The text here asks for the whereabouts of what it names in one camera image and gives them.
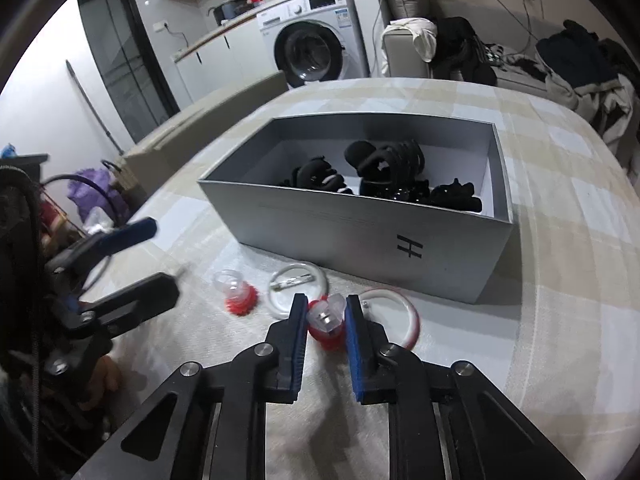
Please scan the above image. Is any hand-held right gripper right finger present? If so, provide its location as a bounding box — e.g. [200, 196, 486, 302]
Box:
[345, 294, 586, 480]

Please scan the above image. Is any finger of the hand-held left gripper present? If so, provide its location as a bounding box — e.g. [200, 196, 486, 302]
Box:
[47, 217, 159, 273]
[75, 272, 181, 337]

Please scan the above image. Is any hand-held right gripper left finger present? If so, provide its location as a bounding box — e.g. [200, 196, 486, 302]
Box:
[72, 294, 308, 480]

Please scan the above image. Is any red ring with clear top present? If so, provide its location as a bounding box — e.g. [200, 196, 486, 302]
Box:
[213, 269, 259, 317]
[306, 294, 348, 354]

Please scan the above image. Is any white and red ring bracelet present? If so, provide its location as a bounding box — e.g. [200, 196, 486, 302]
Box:
[357, 287, 419, 352]

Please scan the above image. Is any grey cardboard box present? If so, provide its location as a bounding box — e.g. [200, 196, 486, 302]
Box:
[197, 112, 516, 306]

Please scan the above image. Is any small black spiral hair tie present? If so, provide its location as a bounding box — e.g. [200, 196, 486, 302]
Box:
[359, 179, 432, 206]

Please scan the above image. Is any long black claw hair clip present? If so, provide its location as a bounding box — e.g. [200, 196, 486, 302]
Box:
[429, 177, 484, 214]

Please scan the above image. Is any black round hair clip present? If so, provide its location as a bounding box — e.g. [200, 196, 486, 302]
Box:
[344, 140, 387, 181]

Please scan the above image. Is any large black spiral hair tie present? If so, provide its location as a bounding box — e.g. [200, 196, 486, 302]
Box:
[380, 139, 427, 181]

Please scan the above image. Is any person's left hand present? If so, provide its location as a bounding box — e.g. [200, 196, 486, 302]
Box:
[80, 355, 122, 407]

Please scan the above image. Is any purple plastic bag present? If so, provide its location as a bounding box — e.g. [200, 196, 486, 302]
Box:
[67, 168, 127, 232]

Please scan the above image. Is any dark glass door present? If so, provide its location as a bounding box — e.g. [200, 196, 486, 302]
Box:
[76, 0, 182, 145]

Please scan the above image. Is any white kitchen counter cabinet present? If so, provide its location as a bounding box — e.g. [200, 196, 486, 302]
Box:
[174, 9, 282, 107]

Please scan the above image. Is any black pot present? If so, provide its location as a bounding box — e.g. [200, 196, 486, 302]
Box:
[214, 0, 252, 24]

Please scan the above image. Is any white washing machine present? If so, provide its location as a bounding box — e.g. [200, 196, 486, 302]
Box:
[256, 0, 371, 92]

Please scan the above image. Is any grey sofa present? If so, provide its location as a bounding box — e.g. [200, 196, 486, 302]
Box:
[382, 0, 640, 126]

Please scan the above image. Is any black clothing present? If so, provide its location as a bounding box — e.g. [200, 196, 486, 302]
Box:
[434, 16, 499, 87]

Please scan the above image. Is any white cloth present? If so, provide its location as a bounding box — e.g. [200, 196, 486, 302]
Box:
[382, 17, 439, 64]

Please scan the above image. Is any pile of clothes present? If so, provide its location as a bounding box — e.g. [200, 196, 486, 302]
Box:
[536, 19, 640, 163]

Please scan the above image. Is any black cable loop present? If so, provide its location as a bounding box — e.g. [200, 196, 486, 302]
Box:
[42, 173, 132, 228]

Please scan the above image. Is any grey mop handle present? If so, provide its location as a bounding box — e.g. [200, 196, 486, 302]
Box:
[65, 59, 124, 157]

